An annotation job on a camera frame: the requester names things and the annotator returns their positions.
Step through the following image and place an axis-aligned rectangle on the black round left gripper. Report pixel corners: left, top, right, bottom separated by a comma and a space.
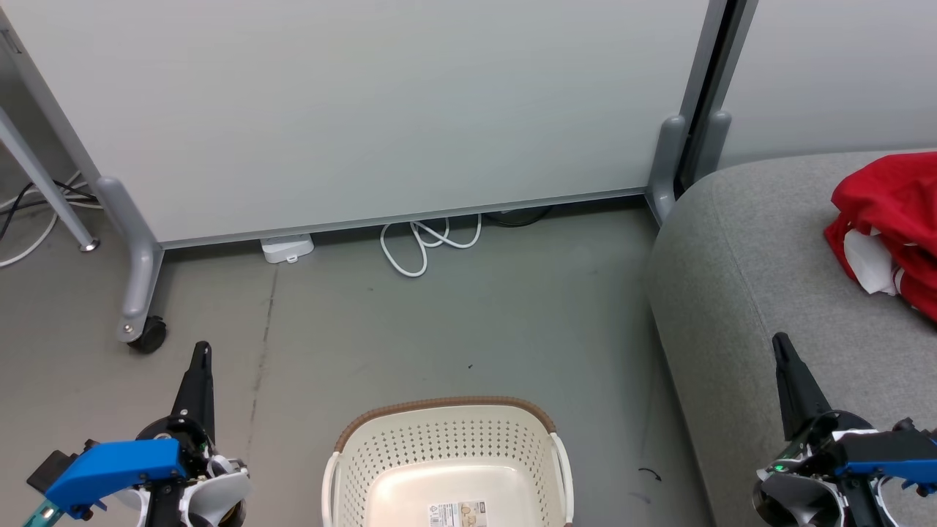
136, 340, 217, 527

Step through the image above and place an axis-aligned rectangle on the white power adapter box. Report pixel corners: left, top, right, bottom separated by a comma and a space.
260, 233, 316, 265

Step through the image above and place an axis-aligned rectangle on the black floor cable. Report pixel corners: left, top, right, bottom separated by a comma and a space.
0, 180, 97, 242

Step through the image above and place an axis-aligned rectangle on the black round right gripper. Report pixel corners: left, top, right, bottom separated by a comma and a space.
765, 332, 877, 475

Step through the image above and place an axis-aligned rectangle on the black cable under partition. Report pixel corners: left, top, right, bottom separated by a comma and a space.
485, 205, 555, 228

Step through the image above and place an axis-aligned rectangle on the grey metal table leg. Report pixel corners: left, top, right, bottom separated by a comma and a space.
0, 108, 102, 254

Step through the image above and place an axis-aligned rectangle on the narrow white partition panel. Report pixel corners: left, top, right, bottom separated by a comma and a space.
721, 0, 937, 168

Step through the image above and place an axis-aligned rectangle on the grey fabric sofa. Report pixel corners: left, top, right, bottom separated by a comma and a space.
647, 150, 937, 527

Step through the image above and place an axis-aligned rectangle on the red and white jersey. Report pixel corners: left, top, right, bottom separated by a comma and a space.
824, 209, 937, 324

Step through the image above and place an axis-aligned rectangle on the wide white partition panel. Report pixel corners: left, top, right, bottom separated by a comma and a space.
0, 0, 733, 250

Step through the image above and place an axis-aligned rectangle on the teal left camera connector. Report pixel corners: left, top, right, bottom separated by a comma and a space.
20, 504, 65, 527

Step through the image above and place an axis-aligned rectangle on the white coiled floor cable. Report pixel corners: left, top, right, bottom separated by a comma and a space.
378, 213, 484, 279

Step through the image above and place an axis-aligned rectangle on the printed basket label sticker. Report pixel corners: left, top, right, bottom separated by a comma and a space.
428, 500, 490, 527

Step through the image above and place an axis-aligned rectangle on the cream laundry basket brown rim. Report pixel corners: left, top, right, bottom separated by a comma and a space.
321, 396, 576, 527

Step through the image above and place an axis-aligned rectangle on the grey partition leg with caster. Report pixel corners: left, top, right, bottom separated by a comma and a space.
95, 176, 169, 356

